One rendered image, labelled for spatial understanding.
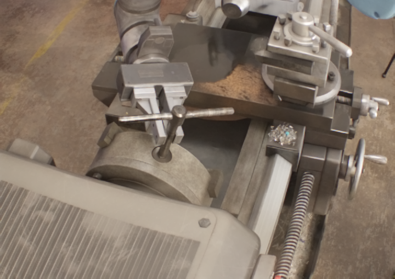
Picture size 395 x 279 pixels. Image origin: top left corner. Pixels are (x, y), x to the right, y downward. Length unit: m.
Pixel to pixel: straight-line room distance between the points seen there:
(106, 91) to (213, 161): 0.39
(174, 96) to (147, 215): 0.30
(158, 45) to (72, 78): 2.17
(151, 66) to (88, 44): 2.39
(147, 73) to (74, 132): 1.84
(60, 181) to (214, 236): 0.25
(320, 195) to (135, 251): 1.03
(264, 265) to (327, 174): 0.84
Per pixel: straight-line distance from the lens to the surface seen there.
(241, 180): 1.42
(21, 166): 0.85
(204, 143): 1.66
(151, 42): 0.97
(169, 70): 1.00
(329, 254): 2.28
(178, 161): 0.99
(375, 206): 2.48
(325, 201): 1.68
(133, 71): 0.98
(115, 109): 1.57
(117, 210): 0.75
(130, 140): 1.01
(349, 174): 1.63
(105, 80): 1.68
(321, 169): 1.56
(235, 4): 1.54
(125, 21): 1.07
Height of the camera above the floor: 1.94
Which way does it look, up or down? 45 degrees down
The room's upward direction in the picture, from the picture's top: 3 degrees counter-clockwise
